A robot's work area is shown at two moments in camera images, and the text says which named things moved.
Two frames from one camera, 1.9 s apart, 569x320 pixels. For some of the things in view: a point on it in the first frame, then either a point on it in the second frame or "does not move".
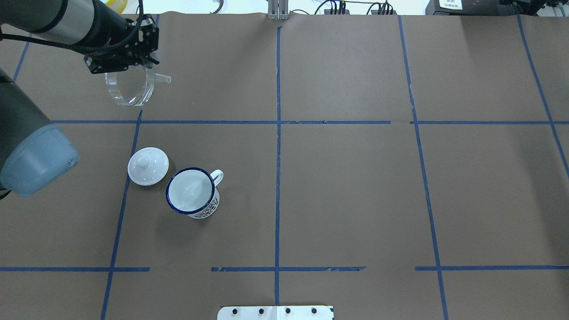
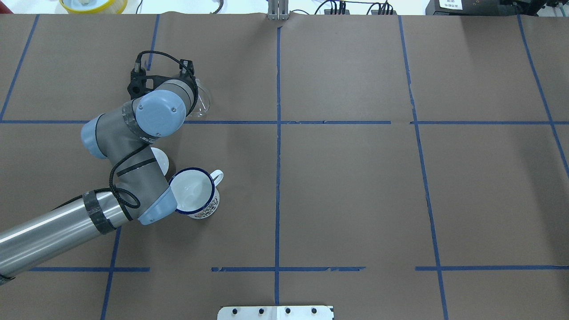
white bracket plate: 276,312 does not move
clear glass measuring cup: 133,87 → 203,102
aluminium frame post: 278,10 does not move
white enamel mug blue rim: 193,191 does not move
